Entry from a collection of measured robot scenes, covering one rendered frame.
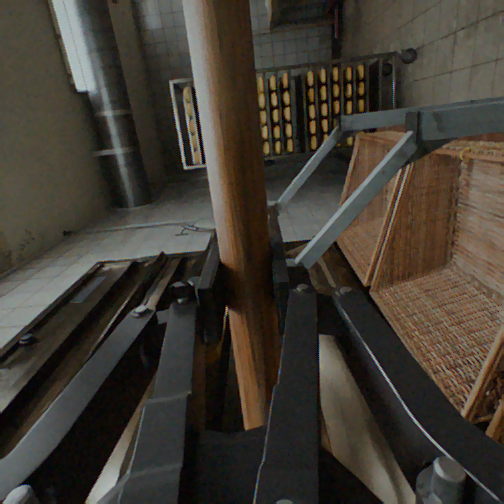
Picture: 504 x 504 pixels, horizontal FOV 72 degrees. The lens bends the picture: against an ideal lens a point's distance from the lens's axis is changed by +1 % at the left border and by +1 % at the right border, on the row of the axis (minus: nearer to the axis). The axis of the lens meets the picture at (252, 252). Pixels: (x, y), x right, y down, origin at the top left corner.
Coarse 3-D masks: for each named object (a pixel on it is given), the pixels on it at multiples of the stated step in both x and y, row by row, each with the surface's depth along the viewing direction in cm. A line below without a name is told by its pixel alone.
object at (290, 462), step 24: (312, 288) 15; (288, 312) 14; (312, 312) 14; (288, 336) 12; (312, 336) 12; (288, 360) 11; (312, 360) 11; (288, 384) 10; (312, 384) 10; (288, 408) 9; (312, 408) 9; (288, 432) 8; (312, 432) 8; (264, 456) 7; (288, 456) 7; (312, 456) 7; (264, 480) 7; (288, 480) 7; (312, 480) 7
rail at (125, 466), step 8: (208, 248) 142; (200, 264) 127; (200, 272) 120; (152, 384) 70; (152, 392) 67; (136, 432) 59; (136, 440) 57; (128, 448) 56; (128, 456) 55; (128, 464) 53; (120, 472) 52
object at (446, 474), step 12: (444, 456) 8; (432, 468) 8; (444, 468) 7; (456, 468) 7; (420, 480) 8; (432, 480) 8; (444, 480) 7; (456, 480) 7; (420, 492) 8; (432, 492) 8; (444, 492) 7; (456, 492) 7
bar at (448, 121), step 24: (336, 120) 97; (360, 120) 93; (384, 120) 93; (408, 120) 51; (432, 120) 49; (456, 120) 49; (480, 120) 49; (336, 144) 97; (408, 144) 51; (432, 144) 51; (312, 168) 99; (384, 168) 52; (288, 192) 102; (360, 192) 53; (336, 216) 55; (312, 240) 58; (288, 264) 58; (312, 264) 58
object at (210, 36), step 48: (192, 0) 15; (240, 0) 15; (192, 48) 16; (240, 48) 15; (240, 96) 16; (240, 144) 16; (240, 192) 17; (240, 240) 18; (240, 288) 19; (240, 336) 20; (240, 384) 22
